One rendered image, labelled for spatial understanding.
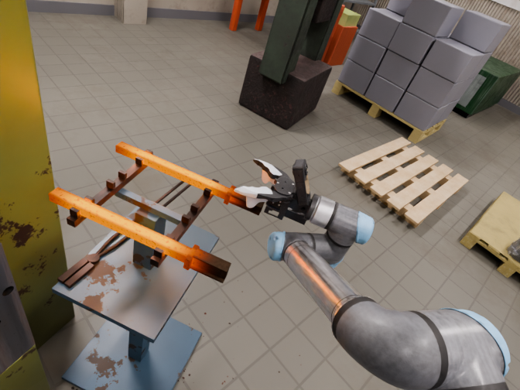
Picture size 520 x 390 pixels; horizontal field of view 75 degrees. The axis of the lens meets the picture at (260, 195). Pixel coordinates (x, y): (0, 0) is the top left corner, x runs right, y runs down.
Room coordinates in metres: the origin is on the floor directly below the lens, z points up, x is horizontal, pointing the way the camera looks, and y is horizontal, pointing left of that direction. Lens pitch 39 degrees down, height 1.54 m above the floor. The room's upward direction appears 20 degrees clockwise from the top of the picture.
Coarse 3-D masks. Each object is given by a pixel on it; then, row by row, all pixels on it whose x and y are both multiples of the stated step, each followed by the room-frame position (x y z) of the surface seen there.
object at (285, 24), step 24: (288, 0) 2.99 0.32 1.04; (312, 0) 2.97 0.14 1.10; (336, 0) 3.48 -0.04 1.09; (288, 24) 2.96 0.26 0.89; (312, 24) 3.64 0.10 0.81; (288, 48) 2.94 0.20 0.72; (312, 48) 3.61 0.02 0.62; (264, 72) 2.98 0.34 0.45; (288, 72) 2.98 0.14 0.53; (312, 72) 3.23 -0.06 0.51; (240, 96) 3.14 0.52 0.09; (264, 96) 3.05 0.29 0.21; (288, 96) 2.98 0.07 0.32; (312, 96) 3.32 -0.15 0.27; (288, 120) 2.95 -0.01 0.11
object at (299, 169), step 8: (296, 160) 0.69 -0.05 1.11; (304, 160) 0.70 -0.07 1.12; (296, 168) 0.67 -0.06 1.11; (304, 168) 0.67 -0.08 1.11; (296, 176) 0.66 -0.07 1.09; (304, 176) 0.67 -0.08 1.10; (296, 184) 0.66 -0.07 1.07; (304, 184) 0.66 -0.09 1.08; (296, 192) 0.66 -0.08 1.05; (304, 192) 0.66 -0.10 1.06; (304, 200) 0.66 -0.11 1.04
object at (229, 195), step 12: (120, 144) 0.73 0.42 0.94; (132, 156) 0.71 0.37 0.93; (144, 156) 0.72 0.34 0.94; (156, 156) 0.73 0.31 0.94; (156, 168) 0.71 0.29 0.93; (168, 168) 0.70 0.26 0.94; (180, 168) 0.72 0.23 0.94; (192, 180) 0.70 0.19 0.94; (204, 180) 0.71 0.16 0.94; (216, 192) 0.69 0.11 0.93; (228, 192) 0.69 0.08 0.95; (240, 204) 0.69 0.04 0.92
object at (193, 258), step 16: (64, 192) 0.50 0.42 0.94; (80, 208) 0.47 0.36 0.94; (96, 208) 0.49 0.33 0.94; (112, 224) 0.47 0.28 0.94; (128, 224) 0.48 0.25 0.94; (144, 240) 0.46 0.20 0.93; (160, 240) 0.47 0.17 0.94; (176, 256) 0.45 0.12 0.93; (192, 256) 0.45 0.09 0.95; (208, 256) 0.46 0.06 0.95; (208, 272) 0.45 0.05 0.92; (224, 272) 0.45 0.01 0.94
